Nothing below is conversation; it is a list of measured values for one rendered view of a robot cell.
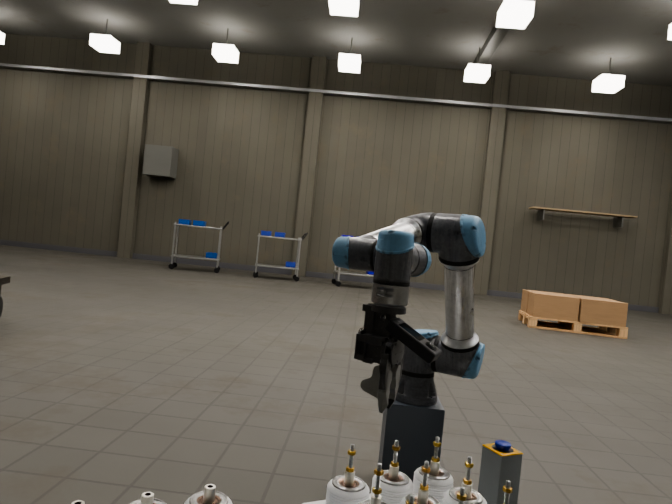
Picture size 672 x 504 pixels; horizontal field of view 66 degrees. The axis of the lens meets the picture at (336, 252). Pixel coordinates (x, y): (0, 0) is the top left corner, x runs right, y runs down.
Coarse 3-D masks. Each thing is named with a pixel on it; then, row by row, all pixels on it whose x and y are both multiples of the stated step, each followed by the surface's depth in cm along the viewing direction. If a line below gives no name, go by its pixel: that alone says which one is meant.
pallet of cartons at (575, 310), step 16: (528, 304) 664; (544, 304) 631; (560, 304) 628; (576, 304) 625; (592, 304) 621; (608, 304) 618; (624, 304) 616; (528, 320) 638; (560, 320) 627; (576, 320) 625; (592, 320) 621; (608, 320) 618; (624, 320) 616; (608, 336) 618; (624, 336) 615
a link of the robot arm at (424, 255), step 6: (420, 246) 113; (420, 252) 110; (426, 252) 113; (420, 258) 109; (426, 258) 113; (420, 264) 109; (426, 264) 113; (414, 270) 108; (420, 270) 112; (426, 270) 116; (414, 276) 115
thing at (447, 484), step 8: (416, 472) 126; (416, 480) 124; (432, 480) 122; (440, 480) 122; (448, 480) 123; (416, 488) 124; (432, 488) 122; (440, 488) 121; (448, 488) 123; (432, 496) 122; (440, 496) 122
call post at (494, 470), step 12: (492, 456) 128; (504, 456) 126; (516, 456) 127; (480, 468) 131; (492, 468) 127; (504, 468) 126; (516, 468) 127; (480, 480) 131; (492, 480) 127; (504, 480) 126; (516, 480) 128; (480, 492) 130; (492, 492) 127; (504, 492) 126; (516, 492) 128
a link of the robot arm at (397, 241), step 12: (384, 240) 102; (396, 240) 101; (408, 240) 102; (384, 252) 102; (396, 252) 101; (408, 252) 102; (384, 264) 102; (396, 264) 101; (408, 264) 103; (384, 276) 102; (396, 276) 101; (408, 276) 103
